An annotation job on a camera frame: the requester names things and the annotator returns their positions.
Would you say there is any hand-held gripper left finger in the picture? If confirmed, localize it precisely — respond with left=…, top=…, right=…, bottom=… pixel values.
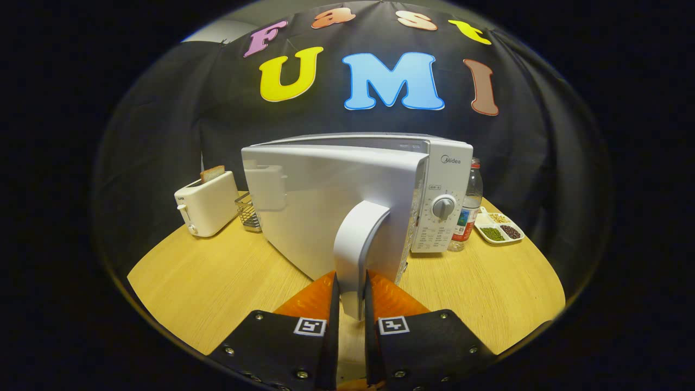
left=209, top=270, right=341, bottom=391

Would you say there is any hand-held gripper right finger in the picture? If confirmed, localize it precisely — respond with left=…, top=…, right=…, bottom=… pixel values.
left=363, top=270, right=497, bottom=391

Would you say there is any white microwave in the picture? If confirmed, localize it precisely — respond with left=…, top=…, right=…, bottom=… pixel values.
left=241, top=132, right=474, bottom=321

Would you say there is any clear plastic water bottle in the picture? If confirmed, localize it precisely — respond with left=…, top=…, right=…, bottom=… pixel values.
left=448, top=157, right=484, bottom=252

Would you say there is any white divided dish of beans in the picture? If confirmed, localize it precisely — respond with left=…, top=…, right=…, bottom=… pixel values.
left=474, top=206, right=525, bottom=245

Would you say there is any white toaster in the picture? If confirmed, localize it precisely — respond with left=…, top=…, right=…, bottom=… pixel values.
left=174, top=171, right=241, bottom=238

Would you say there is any small wire basket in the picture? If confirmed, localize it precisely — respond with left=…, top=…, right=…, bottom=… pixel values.
left=235, top=191, right=262, bottom=233

